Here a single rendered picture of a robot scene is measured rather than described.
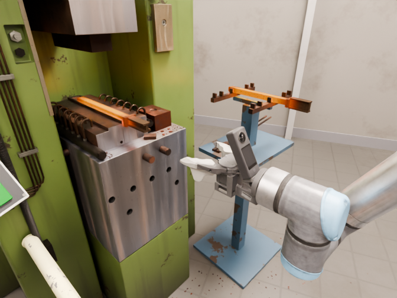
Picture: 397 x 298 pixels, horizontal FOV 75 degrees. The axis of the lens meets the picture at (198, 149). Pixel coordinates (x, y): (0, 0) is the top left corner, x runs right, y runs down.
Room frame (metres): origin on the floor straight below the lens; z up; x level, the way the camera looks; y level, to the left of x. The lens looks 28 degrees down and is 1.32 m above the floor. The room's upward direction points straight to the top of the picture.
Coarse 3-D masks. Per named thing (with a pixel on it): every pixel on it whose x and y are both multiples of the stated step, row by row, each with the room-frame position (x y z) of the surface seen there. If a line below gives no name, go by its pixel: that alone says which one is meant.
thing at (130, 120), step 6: (84, 102) 1.02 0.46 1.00; (90, 102) 0.99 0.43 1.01; (96, 102) 0.99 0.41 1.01; (102, 108) 0.92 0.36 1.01; (108, 108) 0.92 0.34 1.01; (114, 114) 0.87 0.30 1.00; (120, 114) 0.86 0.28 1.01; (126, 114) 0.86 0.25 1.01; (132, 114) 0.84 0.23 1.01; (126, 120) 0.81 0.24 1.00; (132, 120) 0.79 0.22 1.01; (138, 120) 0.79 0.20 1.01; (144, 120) 0.79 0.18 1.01; (126, 126) 0.81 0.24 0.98; (132, 126) 0.80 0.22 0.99; (138, 126) 0.78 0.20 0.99; (144, 126) 0.76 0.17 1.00; (144, 132) 0.75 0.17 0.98
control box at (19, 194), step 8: (0, 168) 0.46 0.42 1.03; (0, 176) 0.45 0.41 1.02; (8, 176) 0.46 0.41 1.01; (8, 184) 0.45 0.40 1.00; (16, 184) 0.46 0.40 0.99; (16, 192) 0.45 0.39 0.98; (24, 192) 0.46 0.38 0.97; (16, 200) 0.43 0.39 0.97; (0, 208) 0.40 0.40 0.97; (8, 208) 0.41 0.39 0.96; (0, 216) 0.40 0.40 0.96
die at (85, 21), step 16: (32, 0) 0.91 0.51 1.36; (48, 0) 0.82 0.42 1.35; (64, 0) 0.76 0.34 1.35; (80, 0) 0.77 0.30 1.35; (96, 0) 0.80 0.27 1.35; (112, 0) 0.83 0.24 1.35; (128, 0) 0.87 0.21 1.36; (32, 16) 0.93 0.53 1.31; (48, 16) 0.84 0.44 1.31; (64, 16) 0.77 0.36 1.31; (80, 16) 0.76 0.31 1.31; (96, 16) 0.79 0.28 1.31; (112, 16) 0.83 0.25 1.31; (128, 16) 0.87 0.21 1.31; (48, 32) 0.86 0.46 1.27; (64, 32) 0.78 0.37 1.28; (80, 32) 0.75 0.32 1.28; (96, 32) 0.79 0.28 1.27; (112, 32) 0.82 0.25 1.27; (128, 32) 0.86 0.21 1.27
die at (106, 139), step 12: (72, 96) 1.11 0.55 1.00; (84, 96) 1.13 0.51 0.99; (72, 108) 0.97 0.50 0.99; (84, 108) 0.97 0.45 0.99; (96, 108) 0.95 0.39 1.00; (120, 108) 0.97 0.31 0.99; (72, 120) 0.87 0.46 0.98; (96, 120) 0.85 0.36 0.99; (108, 120) 0.85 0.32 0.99; (120, 120) 0.82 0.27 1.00; (96, 132) 0.76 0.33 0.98; (108, 132) 0.77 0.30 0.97; (120, 132) 0.81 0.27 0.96; (132, 132) 0.84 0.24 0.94; (96, 144) 0.75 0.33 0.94; (108, 144) 0.77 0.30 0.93; (120, 144) 0.80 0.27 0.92
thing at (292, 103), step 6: (234, 90) 1.22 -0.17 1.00; (240, 90) 1.20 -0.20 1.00; (246, 90) 1.18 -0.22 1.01; (252, 90) 1.18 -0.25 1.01; (252, 96) 1.15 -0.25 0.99; (258, 96) 1.13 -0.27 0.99; (264, 96) 1.10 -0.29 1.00; (270, 96) 1.08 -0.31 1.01; (276, 96) 1.08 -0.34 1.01; (276, 102) 1.06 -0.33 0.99; (282, 102) 1.04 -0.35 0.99; (288, 102) 1.01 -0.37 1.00; (294, 102) 1.01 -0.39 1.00; (300, 102) 0.99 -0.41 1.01; (306, 102) 0.97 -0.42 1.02; (294, 108) 1.00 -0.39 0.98; (300, 108) 0.99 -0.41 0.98; (306, 108) 0.97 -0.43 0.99
